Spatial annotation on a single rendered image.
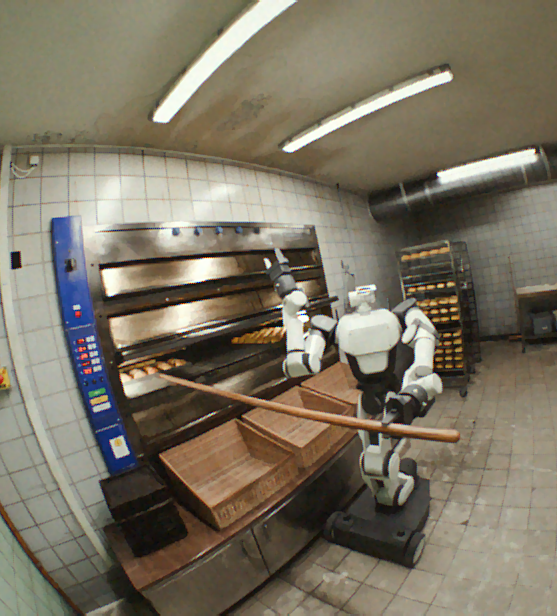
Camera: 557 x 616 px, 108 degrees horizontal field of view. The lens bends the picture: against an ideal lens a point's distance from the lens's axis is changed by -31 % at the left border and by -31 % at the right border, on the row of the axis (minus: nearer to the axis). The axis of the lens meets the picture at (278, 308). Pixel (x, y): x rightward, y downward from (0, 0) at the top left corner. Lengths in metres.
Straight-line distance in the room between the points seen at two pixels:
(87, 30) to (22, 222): 0.91
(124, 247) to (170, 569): 1.55
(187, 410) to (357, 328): 1.04
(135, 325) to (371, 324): 1.15
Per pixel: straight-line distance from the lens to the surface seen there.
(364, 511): 1.99
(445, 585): 1.82
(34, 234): 1.60
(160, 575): 1.39
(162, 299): 1.66
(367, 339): 1.29
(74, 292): 1.51
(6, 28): 1.30
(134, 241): 1.69
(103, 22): 1.25
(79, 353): 1.50
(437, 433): 0.71
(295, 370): 1.15
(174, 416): 1.71
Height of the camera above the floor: 1.57
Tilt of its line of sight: 3 degrees down
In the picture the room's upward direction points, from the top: 11 degrees counter-clockwise
